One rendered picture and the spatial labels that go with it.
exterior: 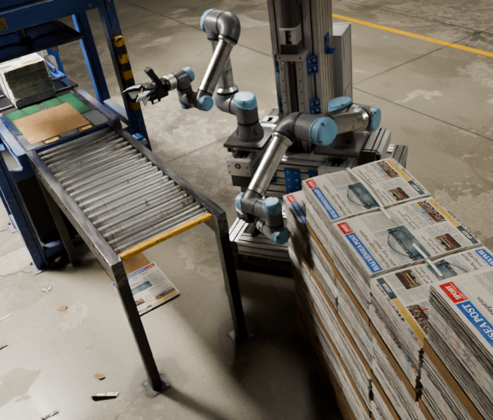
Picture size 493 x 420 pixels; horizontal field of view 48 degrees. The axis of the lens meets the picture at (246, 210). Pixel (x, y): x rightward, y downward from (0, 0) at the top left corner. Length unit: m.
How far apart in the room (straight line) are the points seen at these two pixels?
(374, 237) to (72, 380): 1.83
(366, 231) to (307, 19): 1.29
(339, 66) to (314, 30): 0.37
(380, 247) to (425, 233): 0.16
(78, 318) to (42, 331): 0.21
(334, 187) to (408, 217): 0.31
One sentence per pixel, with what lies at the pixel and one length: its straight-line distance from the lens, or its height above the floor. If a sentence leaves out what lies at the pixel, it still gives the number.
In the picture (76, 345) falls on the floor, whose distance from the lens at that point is 3.25.
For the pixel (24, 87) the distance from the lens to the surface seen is 4.17.
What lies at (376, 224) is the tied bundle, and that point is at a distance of 1.88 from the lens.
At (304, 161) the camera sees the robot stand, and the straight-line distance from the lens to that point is 2.91.
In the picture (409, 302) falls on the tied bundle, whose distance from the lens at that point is 1.62.
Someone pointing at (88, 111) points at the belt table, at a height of 0.80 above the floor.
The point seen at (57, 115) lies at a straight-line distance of 3.87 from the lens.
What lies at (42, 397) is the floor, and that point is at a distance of 3.08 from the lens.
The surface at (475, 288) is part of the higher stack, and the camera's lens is 1.34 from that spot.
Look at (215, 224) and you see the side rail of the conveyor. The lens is 2.51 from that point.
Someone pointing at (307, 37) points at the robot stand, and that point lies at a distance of 2.84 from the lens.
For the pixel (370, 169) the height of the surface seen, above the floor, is 1.06.
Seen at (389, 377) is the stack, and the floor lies 0.74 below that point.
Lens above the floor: 2.19
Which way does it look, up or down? 34 degrees down
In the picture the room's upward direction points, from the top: 9 degrees counter-clockwise
